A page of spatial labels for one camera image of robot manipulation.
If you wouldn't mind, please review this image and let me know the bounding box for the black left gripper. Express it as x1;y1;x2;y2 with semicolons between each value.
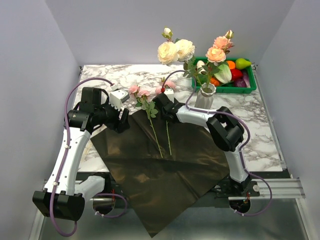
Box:
95;97;131;134

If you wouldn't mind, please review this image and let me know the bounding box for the aluminium frame rail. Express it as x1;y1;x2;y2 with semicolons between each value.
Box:
250;178;306;199

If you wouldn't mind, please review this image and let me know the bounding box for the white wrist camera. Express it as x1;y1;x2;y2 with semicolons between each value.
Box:
109;89;130;110
159;87;175;104

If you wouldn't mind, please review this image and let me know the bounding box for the orange fruit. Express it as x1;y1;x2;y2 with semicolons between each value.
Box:
226;60;236;70

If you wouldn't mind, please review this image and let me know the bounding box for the cream flower stem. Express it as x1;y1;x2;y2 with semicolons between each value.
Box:
157;27;205;87

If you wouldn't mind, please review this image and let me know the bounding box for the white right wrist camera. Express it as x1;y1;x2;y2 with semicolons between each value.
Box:
159;87;175;104

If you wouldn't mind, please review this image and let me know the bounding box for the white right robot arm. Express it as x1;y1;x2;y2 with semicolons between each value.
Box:
152;93;251;196

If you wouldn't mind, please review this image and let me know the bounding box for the red bell pepper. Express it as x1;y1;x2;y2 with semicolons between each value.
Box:
230;68;243;81

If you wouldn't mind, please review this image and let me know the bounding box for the green plastic crate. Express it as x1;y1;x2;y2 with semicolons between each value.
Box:
190;57;258;95

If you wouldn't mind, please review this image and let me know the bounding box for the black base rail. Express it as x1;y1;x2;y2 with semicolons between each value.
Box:
76;172;261;211

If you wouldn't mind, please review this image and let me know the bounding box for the black wrapping paper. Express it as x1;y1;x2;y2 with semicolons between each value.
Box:
91;110;230;237

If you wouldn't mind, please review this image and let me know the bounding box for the peach flower stem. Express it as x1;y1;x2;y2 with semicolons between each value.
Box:
200;30;234;84

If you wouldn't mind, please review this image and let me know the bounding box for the white ribbed vase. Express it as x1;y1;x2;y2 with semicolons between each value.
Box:
194;83;216;110

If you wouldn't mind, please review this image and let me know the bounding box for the cream printed ribbon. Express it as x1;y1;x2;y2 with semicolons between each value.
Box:
81;126;106;161

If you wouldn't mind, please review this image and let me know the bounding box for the white radish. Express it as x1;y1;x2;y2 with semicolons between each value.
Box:
196;60;207;75

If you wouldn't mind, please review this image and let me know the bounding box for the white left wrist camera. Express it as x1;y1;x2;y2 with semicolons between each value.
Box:
109;89;130;110

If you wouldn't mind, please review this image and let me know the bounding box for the green lettuce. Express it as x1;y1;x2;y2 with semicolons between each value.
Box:
213;64;232;84

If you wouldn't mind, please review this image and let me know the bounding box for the orange carrot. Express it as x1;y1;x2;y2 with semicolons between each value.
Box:
210;77;221;87

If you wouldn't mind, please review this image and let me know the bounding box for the green pear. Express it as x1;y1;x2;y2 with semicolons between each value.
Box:
235;58;253;70

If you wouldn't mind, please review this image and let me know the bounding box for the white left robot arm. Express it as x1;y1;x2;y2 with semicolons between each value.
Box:
32;87;130;221

